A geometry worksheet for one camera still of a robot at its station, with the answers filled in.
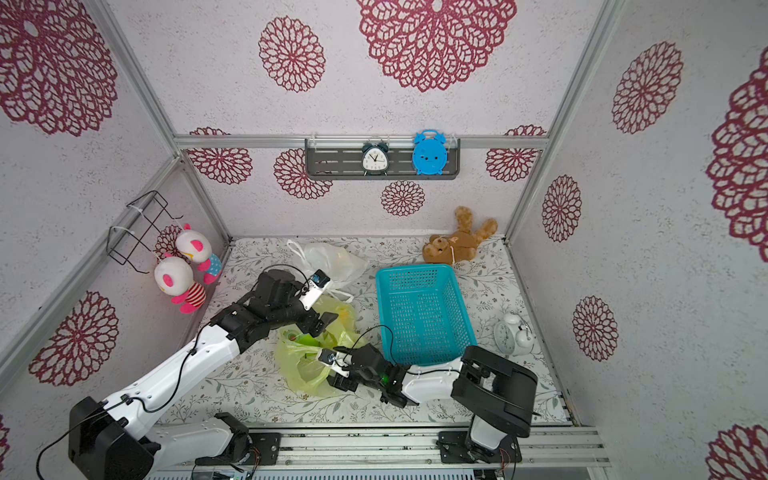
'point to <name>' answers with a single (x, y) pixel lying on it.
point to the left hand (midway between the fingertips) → (323, 305)
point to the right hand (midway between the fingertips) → (328, 358)
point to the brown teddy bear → (460, 246)
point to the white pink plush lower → (174, 277)
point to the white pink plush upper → (196, 247)
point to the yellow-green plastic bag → (297, 351)
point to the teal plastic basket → (423, 315)
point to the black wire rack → (143, 222)
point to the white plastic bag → (341, 265)
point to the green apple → (307, 340)
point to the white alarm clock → (513, 337)
